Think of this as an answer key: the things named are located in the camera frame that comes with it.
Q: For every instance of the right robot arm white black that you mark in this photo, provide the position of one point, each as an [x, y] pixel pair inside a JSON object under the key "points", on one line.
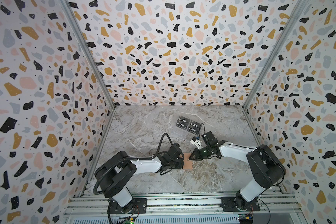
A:
{"points": [[266, 168]]}

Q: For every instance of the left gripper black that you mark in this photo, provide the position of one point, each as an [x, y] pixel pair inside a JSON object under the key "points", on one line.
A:
{"points": [[182, 164]]}

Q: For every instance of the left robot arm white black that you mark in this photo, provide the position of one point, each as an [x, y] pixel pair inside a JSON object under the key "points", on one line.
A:
{"points": [[112, 177]]}

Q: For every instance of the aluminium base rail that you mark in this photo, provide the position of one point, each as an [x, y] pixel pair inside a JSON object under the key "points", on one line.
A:
{"points": [[187, 208]]}

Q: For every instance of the black vip card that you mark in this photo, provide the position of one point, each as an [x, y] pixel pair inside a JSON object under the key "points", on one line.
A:
{"points": [[182, 122], [194, 127]]}

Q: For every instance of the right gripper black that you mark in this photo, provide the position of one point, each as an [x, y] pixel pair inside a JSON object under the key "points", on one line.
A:
{"points": [[198, 156]]}

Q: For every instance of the clear acrylic card stand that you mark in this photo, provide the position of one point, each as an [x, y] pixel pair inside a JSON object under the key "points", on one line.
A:
{"points": [[202, 128]]}

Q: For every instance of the black VIP card left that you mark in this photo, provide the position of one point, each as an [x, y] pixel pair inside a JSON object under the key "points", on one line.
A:
{"points": [[182, 122]]}

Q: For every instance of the black VIP card right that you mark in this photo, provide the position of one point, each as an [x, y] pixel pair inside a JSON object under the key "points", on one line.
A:
{"points": [[194, 127]]}

